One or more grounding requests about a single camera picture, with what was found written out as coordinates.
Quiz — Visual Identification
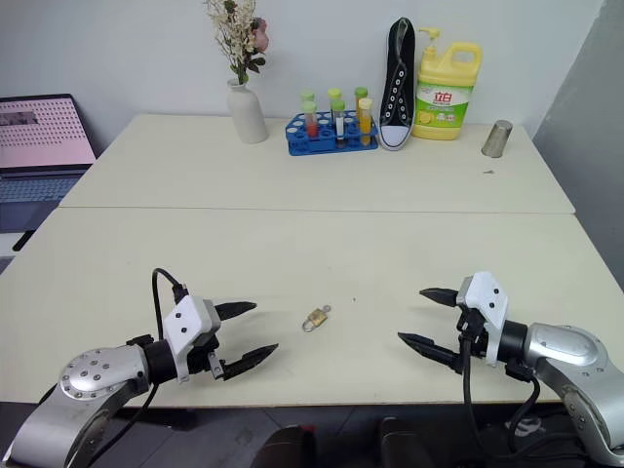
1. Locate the black canvas sneaker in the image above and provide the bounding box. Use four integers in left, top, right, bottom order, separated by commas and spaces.
377, 16, 419, 151

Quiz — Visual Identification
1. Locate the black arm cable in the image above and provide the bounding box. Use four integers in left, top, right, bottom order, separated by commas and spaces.
85, 267, 190, 468
459, 333, 543, 462

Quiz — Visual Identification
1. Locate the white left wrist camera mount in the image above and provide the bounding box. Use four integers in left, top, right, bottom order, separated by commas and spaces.
161, 294, 221, 386

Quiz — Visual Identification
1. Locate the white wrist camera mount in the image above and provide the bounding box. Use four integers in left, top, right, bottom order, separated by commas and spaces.
161, 294, 221, 386
456, 271, 510, 369

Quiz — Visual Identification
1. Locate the white ceramic vase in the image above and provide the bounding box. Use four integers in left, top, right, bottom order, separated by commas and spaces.
225, 77, 271, 145

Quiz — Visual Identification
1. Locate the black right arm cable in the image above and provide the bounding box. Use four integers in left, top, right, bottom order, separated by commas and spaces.
459, 333, 543, 462

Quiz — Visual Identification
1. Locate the small brass padlock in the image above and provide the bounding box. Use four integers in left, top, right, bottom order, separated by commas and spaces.
301, 308, 328, 334

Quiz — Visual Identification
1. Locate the green-capped tube with white label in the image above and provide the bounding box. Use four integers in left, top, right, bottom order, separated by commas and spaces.
331, 98, 348, 149

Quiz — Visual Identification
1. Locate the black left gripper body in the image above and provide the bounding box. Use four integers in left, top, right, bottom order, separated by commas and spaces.
186, 330, 230, 382

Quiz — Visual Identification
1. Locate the blue test tube rack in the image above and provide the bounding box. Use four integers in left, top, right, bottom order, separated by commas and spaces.
284, 110, 380, 158

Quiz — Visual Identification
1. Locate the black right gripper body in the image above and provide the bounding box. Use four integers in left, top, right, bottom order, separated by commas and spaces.
454, 305, 490, 375

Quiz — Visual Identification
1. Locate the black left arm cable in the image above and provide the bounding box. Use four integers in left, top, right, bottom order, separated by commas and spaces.
85, 267, 190, 468

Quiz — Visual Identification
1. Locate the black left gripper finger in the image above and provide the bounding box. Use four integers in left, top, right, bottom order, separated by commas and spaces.
221, 342, 280, 382
214, 300, 258, 323

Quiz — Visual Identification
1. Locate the yellow-capped tube with orange liquid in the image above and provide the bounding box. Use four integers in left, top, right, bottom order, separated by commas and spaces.
356, 97, 374, 147

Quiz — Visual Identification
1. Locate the green-capped tube with red liquid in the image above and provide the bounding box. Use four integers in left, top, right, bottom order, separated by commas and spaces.
300, 99, 320, 139

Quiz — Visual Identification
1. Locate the metal cup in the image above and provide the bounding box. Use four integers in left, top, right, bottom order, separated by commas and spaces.
481, 119, 515, 159

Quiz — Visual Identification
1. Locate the black pen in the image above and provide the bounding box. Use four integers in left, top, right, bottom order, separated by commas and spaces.
11, 228, 36, 253

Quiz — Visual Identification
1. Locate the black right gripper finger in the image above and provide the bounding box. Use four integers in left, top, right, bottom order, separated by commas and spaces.
418, 287, 461, 309
397, 331, 464, 374

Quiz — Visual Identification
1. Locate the dark rounded shape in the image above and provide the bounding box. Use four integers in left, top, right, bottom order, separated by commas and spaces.
261, 422, 319, 468
376, 415, 443, 468

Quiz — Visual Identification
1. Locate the yellow dish soap bottle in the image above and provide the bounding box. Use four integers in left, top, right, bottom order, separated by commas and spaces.
410, 25, 485, 141

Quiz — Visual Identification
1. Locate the dried flower bouquet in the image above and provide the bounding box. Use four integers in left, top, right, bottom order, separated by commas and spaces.
203, 0, 270, 87

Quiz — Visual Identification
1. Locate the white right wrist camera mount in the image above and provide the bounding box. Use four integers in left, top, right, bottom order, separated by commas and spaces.
456, 271, 510, 369

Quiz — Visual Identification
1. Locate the open laptop with pink screen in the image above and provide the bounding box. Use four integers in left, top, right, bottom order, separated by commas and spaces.
0, 93, 98, 236

